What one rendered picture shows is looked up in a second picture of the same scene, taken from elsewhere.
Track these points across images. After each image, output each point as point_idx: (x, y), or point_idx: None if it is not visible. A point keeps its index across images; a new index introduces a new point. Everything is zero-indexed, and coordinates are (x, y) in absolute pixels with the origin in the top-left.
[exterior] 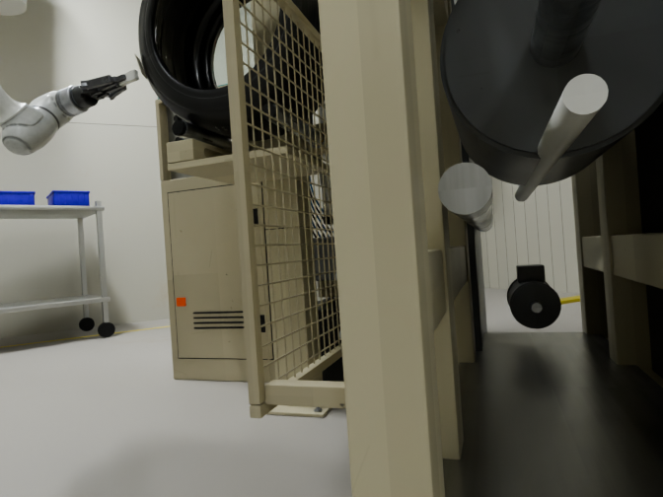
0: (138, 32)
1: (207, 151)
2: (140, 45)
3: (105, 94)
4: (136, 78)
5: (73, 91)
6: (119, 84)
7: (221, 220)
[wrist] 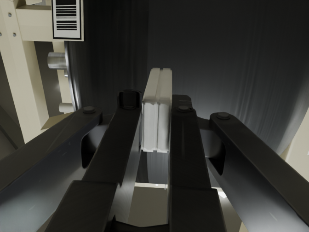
0: (69, 87)
1: None
2: (65, 54)
3: (169, 193)
4: (157, 69)
5: None
6: (142, 99)
7: None
